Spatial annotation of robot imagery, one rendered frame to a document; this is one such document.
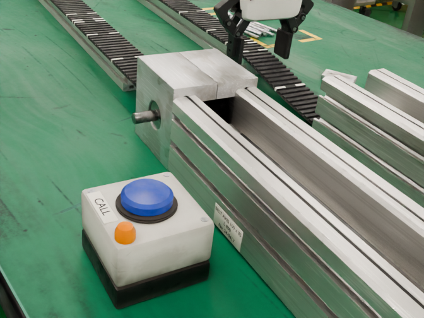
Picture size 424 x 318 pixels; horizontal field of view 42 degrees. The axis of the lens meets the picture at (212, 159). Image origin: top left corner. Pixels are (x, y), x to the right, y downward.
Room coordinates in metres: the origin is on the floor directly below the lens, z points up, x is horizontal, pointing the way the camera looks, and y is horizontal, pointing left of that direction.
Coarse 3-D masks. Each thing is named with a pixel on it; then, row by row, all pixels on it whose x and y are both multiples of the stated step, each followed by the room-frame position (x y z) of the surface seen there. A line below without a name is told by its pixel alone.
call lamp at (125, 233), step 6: (126, 222) 0.30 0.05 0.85; (120, 228) 0.30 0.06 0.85; (126, 228) 0.30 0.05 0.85; (132, 228) 0.30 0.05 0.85; (114, 234) 0.30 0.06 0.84; (120, 234) 0.29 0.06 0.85; (126, 234) 0.29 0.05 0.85; (132, 234) 0.30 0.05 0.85; (120, 240) 0.29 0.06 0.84; (126, 240) 0.29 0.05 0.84; (132, 240) 0.30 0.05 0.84
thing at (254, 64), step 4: (256, 60) 0.76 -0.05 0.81; (260, 60) 0.76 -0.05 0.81; (264, 60) 0.77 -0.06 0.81; (268, 60) 0.77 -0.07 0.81; (272, 60) 0.77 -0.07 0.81; (276, 60) 0.78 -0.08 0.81; (252, 64) 0.75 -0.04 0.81; (256, 64) 0.75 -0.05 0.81; (260, 64) 0.75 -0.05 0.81; (264, 64) 0.75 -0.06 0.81; (268, 64) 0.76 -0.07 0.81; (272, 64) 0.76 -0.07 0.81; (276, 64) 0.77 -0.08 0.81; (280, 64) 0.77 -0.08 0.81
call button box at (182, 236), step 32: (96, 192) 0.35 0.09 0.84; (96, 224) 0.32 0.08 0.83; (160, 224) 0.32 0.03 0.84; (192, 224) 0.32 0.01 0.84; (96, 256) 0.32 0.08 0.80; (128, 256) 0.29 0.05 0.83; (160, 256) 0.31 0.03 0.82; (192, 256) 0.32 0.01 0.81; (128, 288) 0.29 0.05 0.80; (160, 288) 0.31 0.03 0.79
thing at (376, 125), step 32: (320, 96) 0.59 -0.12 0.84; (352, 96) 0.55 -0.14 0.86; (384, 96) 0.60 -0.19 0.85; (416, 96) 0.57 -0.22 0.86; (320, 128) 0.58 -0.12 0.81; (352, 128) 0.54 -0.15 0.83; (384, 128) 0.50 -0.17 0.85; (416, 128) 0.48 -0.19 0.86; (384, 160) 0.51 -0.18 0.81; (416, 160) 0.46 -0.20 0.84; (416, 192) 0.45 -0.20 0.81
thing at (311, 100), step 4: (308, 96) 0.69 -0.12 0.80; (312, 96) 0.69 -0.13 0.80; (316, 96) 0.70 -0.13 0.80; (288, 100) 0.67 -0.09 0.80; (292, 100) 0.67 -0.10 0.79; (296, 100) 0.68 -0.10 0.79; (300, 100) 0.68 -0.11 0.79; (304, 100) 0.68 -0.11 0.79; (308, 100) 0.68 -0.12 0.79; (312, 100) 0.68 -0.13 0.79; (316, 100) 0.68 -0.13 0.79; (288, 104) 0.67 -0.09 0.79; (292, 104) 0.66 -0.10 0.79; (296, 104) 0.66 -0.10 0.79; (300, 104) 0.67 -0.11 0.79; (304, 104) 0.67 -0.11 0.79; (308, 104) 0.67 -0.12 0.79
